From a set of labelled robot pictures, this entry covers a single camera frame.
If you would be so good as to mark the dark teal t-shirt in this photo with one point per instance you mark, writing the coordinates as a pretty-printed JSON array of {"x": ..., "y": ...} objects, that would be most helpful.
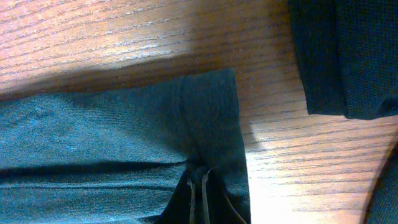
[{"x": 117, "y": 156}]

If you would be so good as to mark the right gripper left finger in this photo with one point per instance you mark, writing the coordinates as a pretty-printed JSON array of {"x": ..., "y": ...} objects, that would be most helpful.
[{"x": 181, "y": 207}]

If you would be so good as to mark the dark clothes pile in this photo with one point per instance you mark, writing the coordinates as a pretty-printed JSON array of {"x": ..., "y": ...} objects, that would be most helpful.
[{"x": 346, "y": 52}]

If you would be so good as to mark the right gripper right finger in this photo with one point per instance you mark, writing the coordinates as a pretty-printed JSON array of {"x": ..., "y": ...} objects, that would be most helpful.
[{"x": 217, "y": 208}]

